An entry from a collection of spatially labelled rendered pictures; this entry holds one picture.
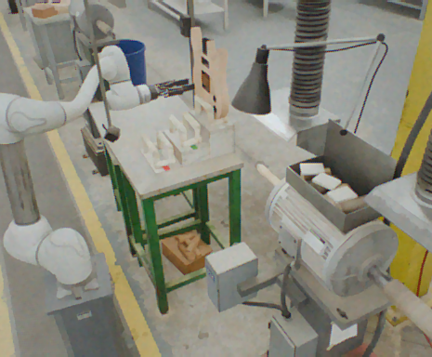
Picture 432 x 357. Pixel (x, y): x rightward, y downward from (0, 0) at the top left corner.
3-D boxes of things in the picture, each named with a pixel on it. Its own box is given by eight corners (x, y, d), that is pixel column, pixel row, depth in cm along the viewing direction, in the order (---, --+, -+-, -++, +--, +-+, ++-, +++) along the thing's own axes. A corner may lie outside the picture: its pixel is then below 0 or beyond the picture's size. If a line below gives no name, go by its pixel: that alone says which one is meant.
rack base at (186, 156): (211, 159, 239) (210, 144, 233) (182, 167, 232) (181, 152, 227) (189, 137, 258) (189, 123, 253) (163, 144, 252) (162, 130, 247)
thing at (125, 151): (243, 263, 279) (243, 163, 235) (156, 299, 258) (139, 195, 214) (201, 209, 324) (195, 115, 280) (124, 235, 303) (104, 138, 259)
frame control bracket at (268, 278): (287, 278, 160) (288, 271, 158) (242, 298, 153) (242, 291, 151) (281, 271, 163) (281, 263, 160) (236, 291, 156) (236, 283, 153)
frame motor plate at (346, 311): (402, 300, 140) (405, 292, 138) (342, 332, 131) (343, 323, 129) (328, 232, 166) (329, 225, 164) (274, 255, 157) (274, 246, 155)
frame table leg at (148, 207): (169, 313, 271) (152, 195, 219) (161, 317, 269) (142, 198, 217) (166, 307, 275) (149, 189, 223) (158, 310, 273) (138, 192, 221)
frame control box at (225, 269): (290, 329, 159) (295, 279, 144) (238, 355, 151) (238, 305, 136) (255, 283, 177) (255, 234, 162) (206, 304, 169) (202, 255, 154)
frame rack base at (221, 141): (235, 152, 244) (234, 125, 234) (210, 160, 238) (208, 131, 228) (213, 131, 264) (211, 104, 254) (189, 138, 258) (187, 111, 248)
